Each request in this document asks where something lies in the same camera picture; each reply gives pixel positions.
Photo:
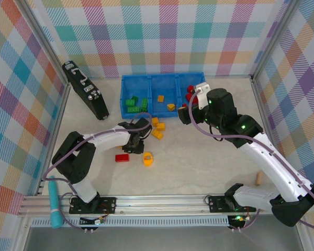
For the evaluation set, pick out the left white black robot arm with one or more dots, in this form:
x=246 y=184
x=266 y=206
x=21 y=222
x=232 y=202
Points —
x=76 y=157

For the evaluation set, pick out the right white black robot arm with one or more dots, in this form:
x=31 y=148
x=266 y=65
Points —
x=272 y=167

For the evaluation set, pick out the right black mount plate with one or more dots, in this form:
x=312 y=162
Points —
x=215 y=204

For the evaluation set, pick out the long green lego brick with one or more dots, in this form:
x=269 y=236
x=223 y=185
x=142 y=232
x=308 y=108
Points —
x=133 y=109
x=144 y=102
x=144 y=108

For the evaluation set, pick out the aluminium frame post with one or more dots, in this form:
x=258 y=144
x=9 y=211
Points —
x=275 y=39
x=43 y=36

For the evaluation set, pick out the aluminium side rail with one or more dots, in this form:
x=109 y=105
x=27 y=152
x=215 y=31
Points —
x=60 y=112
x=269 y=125

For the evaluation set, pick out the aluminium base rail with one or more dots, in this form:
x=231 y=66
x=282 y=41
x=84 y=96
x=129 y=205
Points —
x=159 y=204

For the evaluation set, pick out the wooden peg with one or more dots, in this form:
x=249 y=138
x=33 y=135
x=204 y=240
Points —
x=259 y=178

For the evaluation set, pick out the small green lego brick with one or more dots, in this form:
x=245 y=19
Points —
x=134 y=99

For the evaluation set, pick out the black briefcase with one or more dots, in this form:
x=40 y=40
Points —
x=94 y=104

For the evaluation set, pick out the small red lego brick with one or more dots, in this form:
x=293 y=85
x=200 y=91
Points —
x=189 y=97
x=190 y=89

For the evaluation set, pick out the blue three-compartment bin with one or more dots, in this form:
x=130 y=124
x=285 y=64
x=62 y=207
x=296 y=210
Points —
x=136 y=86

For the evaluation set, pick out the small yellow lego brick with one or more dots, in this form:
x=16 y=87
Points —
x=160 y=98

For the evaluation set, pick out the teal cylinder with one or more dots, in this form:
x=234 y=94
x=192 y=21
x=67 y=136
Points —
x=55 y=204

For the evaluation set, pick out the small controller board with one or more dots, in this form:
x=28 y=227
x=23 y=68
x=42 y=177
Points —
x=98 y=221
x=236 y=218

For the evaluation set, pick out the black mount plate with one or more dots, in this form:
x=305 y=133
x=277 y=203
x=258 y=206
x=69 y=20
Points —
x=107 y=205
x=215 y=204

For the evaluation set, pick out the long red lego brick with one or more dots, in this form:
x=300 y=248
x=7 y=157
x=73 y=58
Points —
x=122 y=158

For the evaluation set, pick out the yellow round window lego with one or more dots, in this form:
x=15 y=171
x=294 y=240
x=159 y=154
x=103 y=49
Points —
x=147 y=159

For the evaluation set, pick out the yellow wedge lego brick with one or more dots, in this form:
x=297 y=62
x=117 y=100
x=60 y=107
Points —
x=170 y=107

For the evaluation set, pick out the left black mount plate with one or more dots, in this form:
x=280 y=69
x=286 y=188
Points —
x=107 y=205

